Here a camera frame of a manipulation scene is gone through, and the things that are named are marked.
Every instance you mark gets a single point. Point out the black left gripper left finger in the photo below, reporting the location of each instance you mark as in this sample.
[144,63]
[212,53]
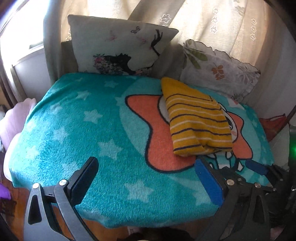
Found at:
[40,220]

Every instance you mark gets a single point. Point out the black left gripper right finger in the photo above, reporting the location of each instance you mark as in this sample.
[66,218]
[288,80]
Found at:
[243,211]

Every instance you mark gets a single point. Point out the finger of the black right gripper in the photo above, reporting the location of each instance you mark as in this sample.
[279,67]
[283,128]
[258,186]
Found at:
[276,175]

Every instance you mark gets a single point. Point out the yellow striped knit sweater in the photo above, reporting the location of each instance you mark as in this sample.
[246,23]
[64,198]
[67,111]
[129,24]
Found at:
[197,123]

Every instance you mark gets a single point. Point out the red cloth item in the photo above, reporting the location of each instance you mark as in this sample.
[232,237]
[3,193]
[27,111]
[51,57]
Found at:
[272,126]

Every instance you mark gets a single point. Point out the pink shell cushion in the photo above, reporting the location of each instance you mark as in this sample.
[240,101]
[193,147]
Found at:
[14,120]

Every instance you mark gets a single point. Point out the teal star fleece blanket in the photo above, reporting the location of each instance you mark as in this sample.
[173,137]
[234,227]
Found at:
[125,122]

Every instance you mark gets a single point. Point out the white leaf print pillow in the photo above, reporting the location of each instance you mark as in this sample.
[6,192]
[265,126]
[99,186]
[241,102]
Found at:
[216,70]

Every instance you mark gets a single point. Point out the beige lace curtain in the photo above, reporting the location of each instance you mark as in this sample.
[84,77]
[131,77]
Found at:
[249,31]

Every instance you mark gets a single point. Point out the white silhouette print pillow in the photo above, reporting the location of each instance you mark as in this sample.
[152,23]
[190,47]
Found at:
[116,46]

